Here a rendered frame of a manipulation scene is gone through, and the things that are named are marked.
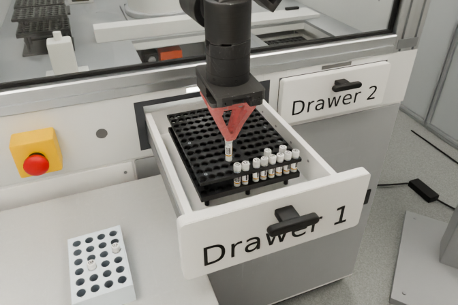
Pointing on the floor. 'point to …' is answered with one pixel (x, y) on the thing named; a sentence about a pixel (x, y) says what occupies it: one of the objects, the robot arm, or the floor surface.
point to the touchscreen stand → (426, 262)
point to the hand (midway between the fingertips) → (229, 133)
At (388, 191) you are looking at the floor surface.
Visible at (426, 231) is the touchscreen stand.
